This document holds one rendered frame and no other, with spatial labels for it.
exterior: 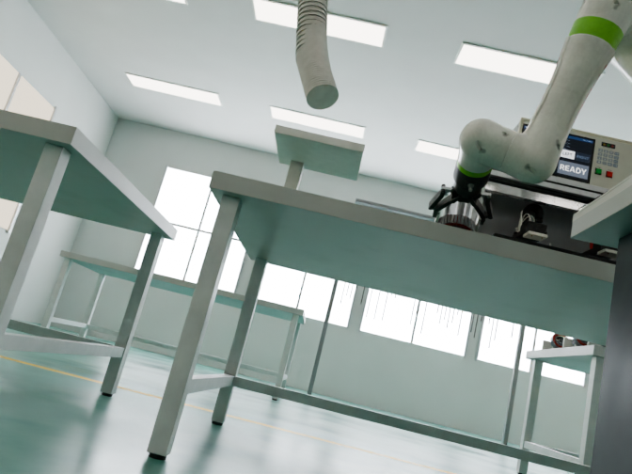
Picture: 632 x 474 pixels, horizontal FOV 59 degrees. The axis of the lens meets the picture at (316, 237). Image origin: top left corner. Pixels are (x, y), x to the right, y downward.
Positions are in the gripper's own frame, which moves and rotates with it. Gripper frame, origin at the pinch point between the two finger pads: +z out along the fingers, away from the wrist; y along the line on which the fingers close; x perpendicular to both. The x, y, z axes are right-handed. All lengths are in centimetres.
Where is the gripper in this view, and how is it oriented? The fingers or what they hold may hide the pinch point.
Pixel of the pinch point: (456, 222)
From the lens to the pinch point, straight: 171.8
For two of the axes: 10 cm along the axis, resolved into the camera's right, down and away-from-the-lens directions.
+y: 9.8, 1.6, -1.5
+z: 0.3, 5.6, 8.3
